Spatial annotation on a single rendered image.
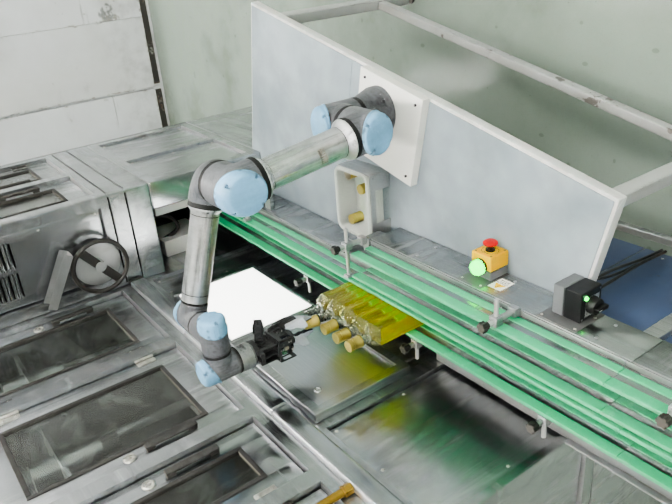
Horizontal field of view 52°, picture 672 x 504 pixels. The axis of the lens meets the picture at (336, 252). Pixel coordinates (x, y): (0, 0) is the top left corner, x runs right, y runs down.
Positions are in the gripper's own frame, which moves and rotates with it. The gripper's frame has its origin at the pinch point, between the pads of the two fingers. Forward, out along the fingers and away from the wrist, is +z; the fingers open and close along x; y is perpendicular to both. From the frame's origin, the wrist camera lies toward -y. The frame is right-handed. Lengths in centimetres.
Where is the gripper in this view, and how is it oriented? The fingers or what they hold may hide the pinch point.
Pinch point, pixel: (306, 323)
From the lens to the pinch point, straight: 203.2
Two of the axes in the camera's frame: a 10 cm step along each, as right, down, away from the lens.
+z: 8.0, -3.1, 5.1
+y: 6.0, 3.1, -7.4
